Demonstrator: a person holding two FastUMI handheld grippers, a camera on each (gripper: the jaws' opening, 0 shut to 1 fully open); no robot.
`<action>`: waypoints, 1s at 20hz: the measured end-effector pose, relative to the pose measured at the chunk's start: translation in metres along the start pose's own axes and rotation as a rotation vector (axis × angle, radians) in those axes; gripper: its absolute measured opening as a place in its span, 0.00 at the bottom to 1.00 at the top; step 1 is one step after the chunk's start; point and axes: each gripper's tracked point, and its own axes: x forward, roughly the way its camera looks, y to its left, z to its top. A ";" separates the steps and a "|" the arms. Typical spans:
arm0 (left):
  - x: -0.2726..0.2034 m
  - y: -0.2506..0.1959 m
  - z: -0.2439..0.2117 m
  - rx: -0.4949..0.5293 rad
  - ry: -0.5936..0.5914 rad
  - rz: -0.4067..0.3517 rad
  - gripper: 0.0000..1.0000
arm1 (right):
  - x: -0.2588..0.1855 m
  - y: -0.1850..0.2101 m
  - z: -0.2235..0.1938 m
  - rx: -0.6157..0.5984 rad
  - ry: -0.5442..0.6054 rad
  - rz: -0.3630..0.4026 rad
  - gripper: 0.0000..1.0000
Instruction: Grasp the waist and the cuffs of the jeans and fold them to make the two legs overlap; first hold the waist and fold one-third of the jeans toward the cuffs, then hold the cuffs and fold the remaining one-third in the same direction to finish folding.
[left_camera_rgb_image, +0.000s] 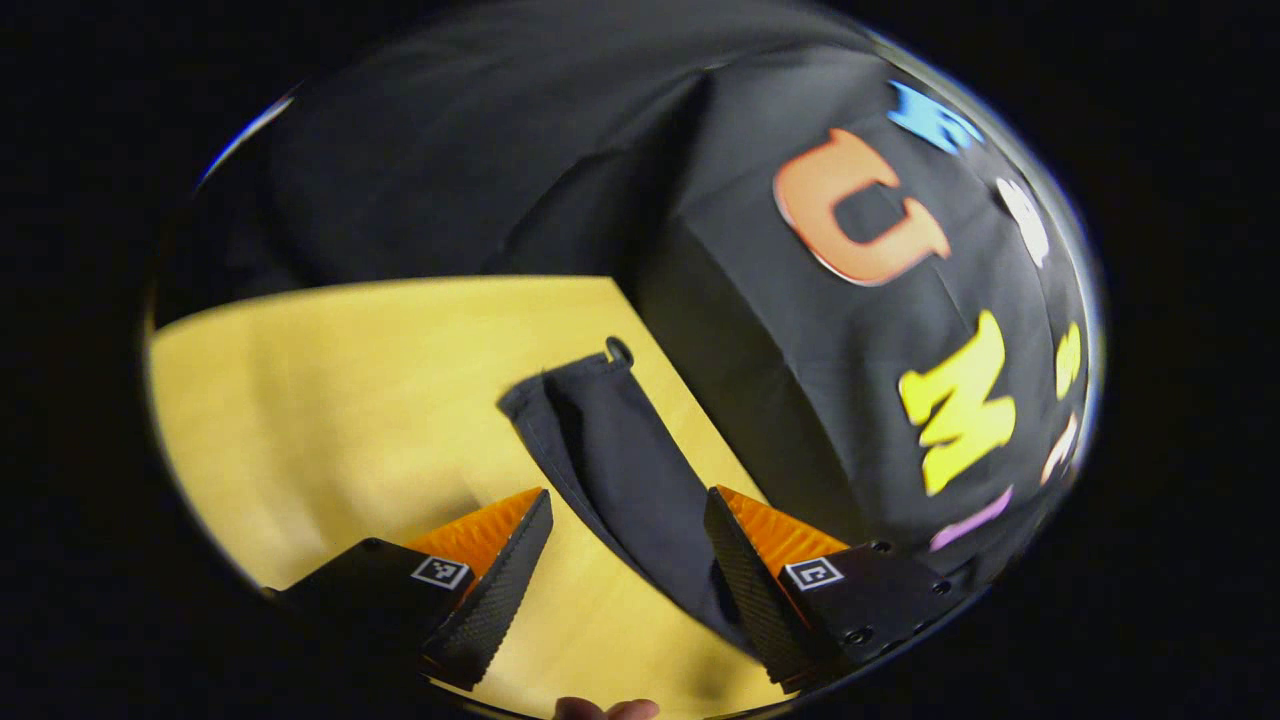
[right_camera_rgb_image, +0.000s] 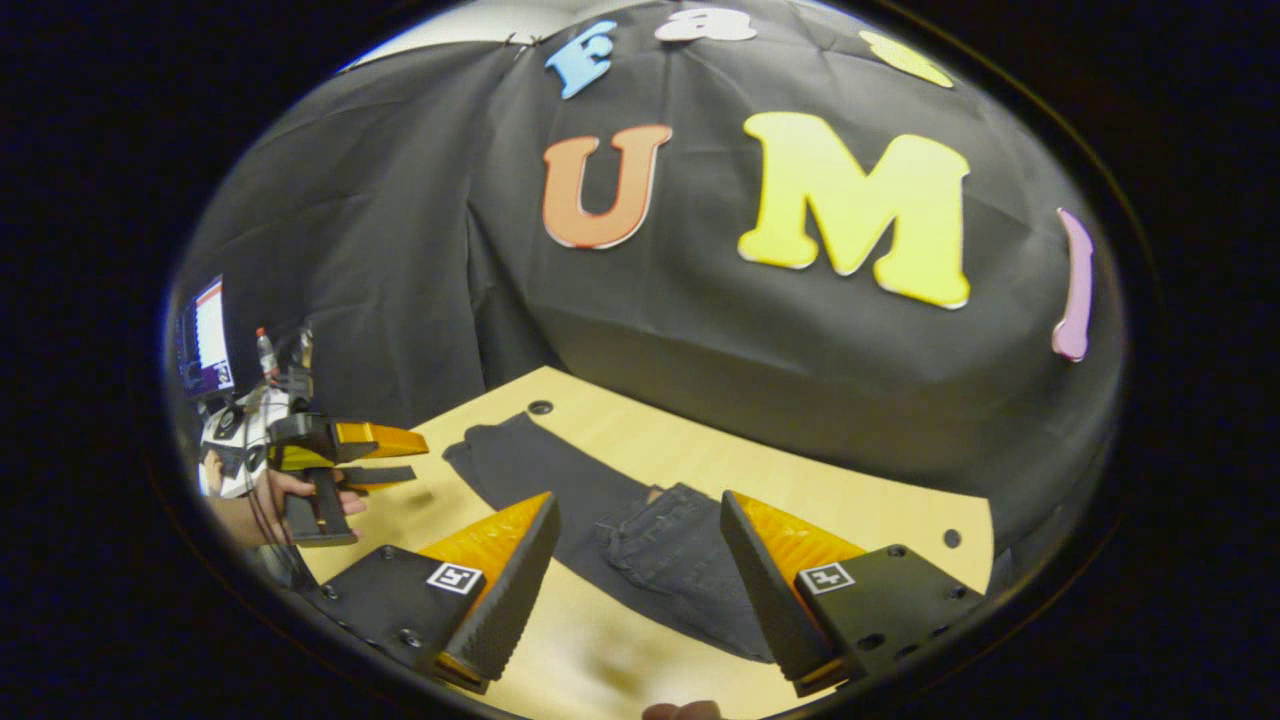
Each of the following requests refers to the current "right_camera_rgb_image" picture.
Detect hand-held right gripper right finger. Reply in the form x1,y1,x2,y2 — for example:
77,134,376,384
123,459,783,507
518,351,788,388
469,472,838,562
720,490,986,699

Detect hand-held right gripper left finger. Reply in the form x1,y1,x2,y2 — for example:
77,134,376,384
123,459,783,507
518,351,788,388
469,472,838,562
300,490,563,696

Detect dark blue jeans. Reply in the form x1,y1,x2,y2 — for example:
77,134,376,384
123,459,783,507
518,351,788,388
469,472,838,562
442,412,779,664

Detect computer monitor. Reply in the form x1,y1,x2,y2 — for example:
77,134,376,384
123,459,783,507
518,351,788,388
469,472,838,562
178,275,236,401

